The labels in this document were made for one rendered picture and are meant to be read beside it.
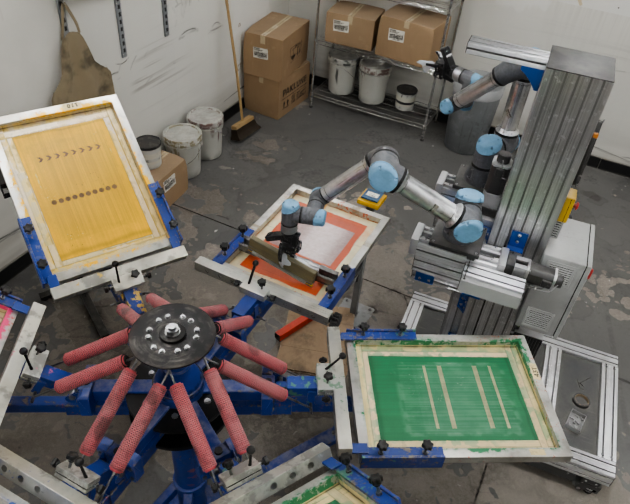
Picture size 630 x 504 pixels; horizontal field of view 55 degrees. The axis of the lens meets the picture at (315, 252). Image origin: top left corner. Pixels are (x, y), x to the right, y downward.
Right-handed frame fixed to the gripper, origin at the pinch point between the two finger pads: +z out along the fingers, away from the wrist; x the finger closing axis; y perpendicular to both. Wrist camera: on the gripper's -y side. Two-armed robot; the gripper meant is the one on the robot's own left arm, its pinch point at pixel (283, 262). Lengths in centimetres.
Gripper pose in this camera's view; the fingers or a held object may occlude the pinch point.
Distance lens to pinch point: 285.1
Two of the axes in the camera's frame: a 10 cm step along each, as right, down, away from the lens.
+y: 8.9, 3.4, -3.0
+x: 4.5, -5.6, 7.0
